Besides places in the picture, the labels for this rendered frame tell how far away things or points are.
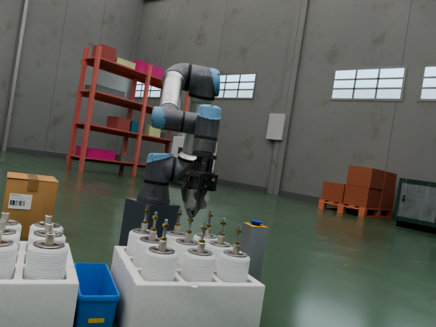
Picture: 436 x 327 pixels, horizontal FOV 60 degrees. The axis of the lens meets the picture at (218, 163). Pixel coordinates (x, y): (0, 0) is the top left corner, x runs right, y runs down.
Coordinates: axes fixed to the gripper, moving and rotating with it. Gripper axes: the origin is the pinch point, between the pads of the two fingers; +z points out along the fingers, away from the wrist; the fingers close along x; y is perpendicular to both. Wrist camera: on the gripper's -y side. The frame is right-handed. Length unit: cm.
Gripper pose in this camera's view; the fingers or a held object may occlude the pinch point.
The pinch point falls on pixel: (190, 213)
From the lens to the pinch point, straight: 125.2
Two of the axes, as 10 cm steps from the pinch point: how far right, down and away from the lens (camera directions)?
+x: 7.9, 1.2, 6.0
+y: 5.9, 0.9, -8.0
